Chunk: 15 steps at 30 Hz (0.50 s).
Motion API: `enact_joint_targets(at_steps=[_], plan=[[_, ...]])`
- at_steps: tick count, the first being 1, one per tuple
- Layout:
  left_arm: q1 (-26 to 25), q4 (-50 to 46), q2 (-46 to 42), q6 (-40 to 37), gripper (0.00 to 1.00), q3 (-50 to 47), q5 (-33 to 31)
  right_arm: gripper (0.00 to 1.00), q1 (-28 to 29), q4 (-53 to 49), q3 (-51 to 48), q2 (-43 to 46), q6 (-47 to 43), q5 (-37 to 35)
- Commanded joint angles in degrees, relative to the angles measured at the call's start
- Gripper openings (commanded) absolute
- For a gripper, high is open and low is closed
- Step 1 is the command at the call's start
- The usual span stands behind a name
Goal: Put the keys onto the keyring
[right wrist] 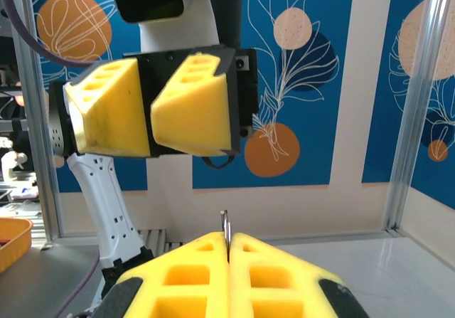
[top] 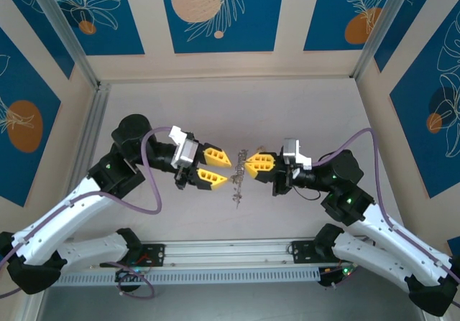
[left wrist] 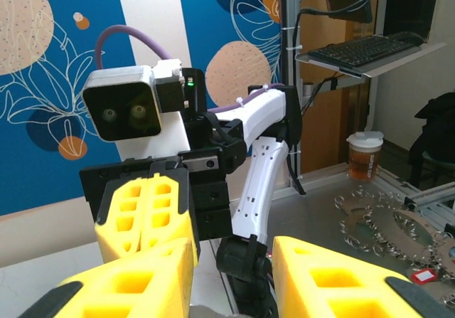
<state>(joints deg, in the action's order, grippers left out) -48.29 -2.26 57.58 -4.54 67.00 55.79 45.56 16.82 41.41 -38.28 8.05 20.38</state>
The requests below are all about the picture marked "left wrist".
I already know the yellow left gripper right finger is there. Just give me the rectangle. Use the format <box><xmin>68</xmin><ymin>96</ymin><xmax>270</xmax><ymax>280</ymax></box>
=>
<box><xmin>272</xmin><ymin>235</ymin><xmax>453</xmax><ymax>318</ymax></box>

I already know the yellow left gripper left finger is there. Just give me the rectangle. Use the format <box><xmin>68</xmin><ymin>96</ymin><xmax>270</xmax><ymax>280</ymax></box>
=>
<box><xmin>17</xmin><ymin>238</ymin><xmax>195</xmax><ymax>318</ymax></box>

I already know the metal disc with key rings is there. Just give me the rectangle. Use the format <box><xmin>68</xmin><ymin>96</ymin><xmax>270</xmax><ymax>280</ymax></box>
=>
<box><xmin>333</xmin><ymin>185</ymin><xmax>455</xmax><ymax>308</ymax></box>

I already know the clear cup with brown drink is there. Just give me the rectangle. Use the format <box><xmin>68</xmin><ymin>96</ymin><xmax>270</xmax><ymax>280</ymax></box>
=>
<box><xmin>346</xmin><ymin>130</ymin><xmax>385</xmax><ymax>182</ymax></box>

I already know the red key tag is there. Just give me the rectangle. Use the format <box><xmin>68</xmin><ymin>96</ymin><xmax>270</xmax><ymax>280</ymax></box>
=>
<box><xmin>410</xmin><ymin>268</ymin><xmax>439</xmax><ymax>285</ymax></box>

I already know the aluminium extrusion bar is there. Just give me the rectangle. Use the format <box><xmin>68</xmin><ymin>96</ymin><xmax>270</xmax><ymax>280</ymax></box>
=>
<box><xmin>402</xmin><ymin>181</ymin><xmax>455</xmax><ymax>234</ymax></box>

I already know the black bag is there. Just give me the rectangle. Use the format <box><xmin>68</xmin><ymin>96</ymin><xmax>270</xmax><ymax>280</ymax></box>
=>
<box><xmin>407</xmin><ymin>92</ymin><xmax>455</xmax><ymax>191</ymax></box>

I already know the black computer keyboard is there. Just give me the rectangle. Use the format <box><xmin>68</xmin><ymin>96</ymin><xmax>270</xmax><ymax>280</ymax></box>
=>
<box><xmin>307</xmin><ymin>32</ymin><xmax>426</xmax><ymax>68</ymax></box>

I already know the grey metal keyboard tray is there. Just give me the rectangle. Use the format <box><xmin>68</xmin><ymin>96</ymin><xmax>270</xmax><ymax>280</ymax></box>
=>
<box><xmin>294</xmin><ymin>41</ymin><xmax>447</xmax><ymax>81</ymax></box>

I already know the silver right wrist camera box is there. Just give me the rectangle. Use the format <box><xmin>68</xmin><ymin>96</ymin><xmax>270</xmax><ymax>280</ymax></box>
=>
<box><xmin>82</xmin><ymin>58</ymin><xmax>189</xmax><ymax>161</ymax></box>

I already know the aluminium workstation post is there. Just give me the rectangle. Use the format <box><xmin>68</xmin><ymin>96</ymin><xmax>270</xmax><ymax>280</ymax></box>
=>
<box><xmin>279</xmin><ymin>0</ymin><xmax>304</xmax><ymax>191</ymax></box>

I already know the black monitor cable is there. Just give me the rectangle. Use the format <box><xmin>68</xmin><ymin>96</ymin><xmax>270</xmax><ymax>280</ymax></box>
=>
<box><xmin>294</xmin><ymin>0</ymin><xmax>373</xmax><ymax>26</ymax></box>

